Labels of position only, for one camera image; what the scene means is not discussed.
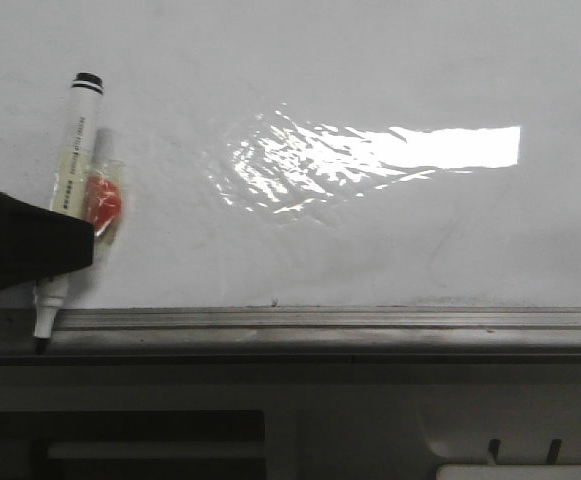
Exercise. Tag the white whiteboard marker pen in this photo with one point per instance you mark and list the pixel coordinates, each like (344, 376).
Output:
(85, 95)

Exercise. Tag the aluminium whiteboard marker tray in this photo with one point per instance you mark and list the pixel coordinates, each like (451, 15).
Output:
(385, 331)

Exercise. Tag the white whiteboard surface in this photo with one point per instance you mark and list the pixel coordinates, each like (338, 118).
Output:
(327, 153)

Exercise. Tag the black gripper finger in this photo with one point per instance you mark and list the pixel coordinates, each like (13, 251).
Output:
(36, 243)

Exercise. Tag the red magnet taped to marker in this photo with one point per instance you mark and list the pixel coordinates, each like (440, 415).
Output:
(103, 202)

